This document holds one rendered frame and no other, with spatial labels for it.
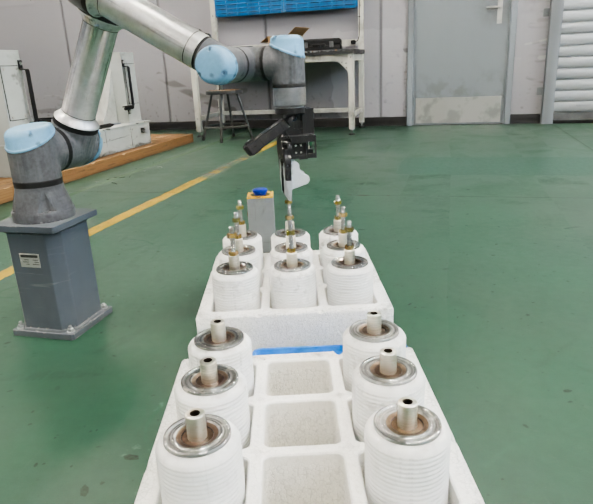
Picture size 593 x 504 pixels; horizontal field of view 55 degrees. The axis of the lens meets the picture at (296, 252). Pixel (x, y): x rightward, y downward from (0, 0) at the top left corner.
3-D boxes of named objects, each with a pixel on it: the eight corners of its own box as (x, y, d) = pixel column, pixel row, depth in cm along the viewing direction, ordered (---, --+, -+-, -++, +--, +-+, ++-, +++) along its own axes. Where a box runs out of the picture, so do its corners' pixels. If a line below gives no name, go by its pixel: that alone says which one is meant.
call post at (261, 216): (254, 307, 159) (246, 199, 149) (255, 297, 165) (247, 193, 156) (279, 305, 159) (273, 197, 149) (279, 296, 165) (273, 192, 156)
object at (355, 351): (348, 452, 87) (346, 347, 81) (341, 416, 96) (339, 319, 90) (410, 449, 87) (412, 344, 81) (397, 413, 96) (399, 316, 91)
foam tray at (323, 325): (204, 398, 116) (195, 318, 110) (222, 317, 153) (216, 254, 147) (393, 387, 116) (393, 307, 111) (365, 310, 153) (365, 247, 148)
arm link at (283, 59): (273, 37, 129) (309, 34, 126) (276, 87, 132) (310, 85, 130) (260, 35, 122) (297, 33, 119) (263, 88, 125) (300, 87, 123)
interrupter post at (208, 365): (199, 387, 73) (197, 365, 72) (202, 378, 76) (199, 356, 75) (218, 386, 73) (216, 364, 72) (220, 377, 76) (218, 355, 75)
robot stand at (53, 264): (12, 335, 148) (-13, 225, 139) (57, 306, 165) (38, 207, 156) (73, 340, 144) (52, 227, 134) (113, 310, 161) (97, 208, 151)
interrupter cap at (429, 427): (379, 450, 60) (379, 444, 60) (368, 409, 67) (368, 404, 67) (449, 446, 60) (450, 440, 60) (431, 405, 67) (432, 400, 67)
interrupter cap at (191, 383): (176, 399, 71) (175, 395, 71) (186, 369, 78) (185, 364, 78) (236, 396, 71) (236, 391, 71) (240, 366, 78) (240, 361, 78)
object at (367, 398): (358, 509, 76) (356, 392, 70) (349, 462, 85) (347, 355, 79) (429, 505, 76) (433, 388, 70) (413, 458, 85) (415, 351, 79)
